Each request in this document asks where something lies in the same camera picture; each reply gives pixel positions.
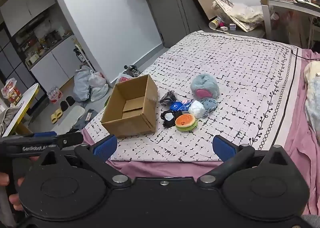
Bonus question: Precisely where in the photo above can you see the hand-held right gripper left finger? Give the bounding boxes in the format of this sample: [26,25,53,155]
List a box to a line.
[39,135,132,189]

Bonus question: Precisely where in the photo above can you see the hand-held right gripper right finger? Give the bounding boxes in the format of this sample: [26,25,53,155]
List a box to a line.
[197,135,288,189]

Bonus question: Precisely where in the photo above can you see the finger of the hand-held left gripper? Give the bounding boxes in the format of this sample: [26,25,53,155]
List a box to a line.
[33,131,57,139]
[56,132,84,148]

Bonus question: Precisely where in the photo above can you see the brown cardboard box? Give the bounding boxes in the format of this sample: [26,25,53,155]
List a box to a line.
[101,74,158,139]

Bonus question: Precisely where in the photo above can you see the small blue-grey plush toy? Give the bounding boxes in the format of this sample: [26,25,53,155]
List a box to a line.
[201,98,217,118]

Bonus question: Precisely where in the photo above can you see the hamburger plush toy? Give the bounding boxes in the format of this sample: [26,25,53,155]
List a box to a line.
[175,114,198,132]

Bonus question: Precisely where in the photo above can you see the white packet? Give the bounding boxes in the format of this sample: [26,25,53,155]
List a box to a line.
[188,100,206,119]

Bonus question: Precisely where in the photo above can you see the blue tissue pack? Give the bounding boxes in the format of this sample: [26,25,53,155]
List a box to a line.
[169,99,192,113]

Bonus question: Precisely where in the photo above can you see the black flower plush toy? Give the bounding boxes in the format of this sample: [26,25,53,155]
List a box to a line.
[160,110,182,128]

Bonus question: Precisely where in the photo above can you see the grey plush toy pink ear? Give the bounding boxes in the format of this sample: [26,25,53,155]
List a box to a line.
[190,73,220,100]

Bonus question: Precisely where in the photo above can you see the black cloth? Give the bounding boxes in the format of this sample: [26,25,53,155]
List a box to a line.
[159,91,177,106]

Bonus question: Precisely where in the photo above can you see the person's left hand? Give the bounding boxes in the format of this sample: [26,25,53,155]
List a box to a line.
[0,172,25,211]

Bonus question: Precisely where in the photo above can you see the white floor mat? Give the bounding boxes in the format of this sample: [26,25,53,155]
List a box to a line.
[57,106,85,133]

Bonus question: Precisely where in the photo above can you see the grey cloth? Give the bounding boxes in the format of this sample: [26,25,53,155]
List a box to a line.
[0,108,25,138]

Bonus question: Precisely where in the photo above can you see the round table yellow edge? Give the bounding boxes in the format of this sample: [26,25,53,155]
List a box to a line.
[0,83,40,138]

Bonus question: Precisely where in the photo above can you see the pack of water bottles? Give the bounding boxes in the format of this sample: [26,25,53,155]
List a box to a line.
[47,87,63,103]

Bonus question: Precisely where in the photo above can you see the red snack bag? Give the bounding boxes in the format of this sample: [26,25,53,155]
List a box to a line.
[1,78,23,106]

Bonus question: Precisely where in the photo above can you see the grey plastic bag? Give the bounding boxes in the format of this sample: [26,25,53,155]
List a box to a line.
[72,65,94,102]

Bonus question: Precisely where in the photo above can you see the white plastic bag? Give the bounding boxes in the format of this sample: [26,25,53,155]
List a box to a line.
[87,71,109,102]

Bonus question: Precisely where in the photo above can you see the red patterned plastic bag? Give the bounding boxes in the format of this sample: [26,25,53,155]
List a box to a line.
[116,73,134,85]

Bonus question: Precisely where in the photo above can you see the pink bed sheet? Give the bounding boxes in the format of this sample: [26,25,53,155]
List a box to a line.
[81,48,320,216]

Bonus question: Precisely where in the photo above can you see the pair of sneakers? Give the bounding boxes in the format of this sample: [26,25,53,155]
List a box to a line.
[122,64,140,77]

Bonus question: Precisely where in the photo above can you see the white black printed blanket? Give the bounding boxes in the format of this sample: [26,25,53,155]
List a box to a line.
[85,30,299,162]

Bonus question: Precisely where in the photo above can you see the white stand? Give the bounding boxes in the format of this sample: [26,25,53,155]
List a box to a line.
[74,44,92,69]

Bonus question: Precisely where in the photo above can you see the white kitchen cabinet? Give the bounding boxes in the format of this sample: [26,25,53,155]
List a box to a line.
[0,0,75,87]

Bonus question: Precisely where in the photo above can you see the pale quilt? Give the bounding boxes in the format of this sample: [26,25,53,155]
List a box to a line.
[304,61,320,143]

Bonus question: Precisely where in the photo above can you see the dark grey wardrobe door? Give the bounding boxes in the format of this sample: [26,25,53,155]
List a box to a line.
[141,0,213,48]

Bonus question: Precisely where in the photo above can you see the white desk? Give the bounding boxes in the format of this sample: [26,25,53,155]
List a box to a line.
[260,0,320,48]

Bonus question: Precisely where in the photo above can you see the black cable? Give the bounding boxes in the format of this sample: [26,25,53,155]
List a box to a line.
[291,48,308,60]

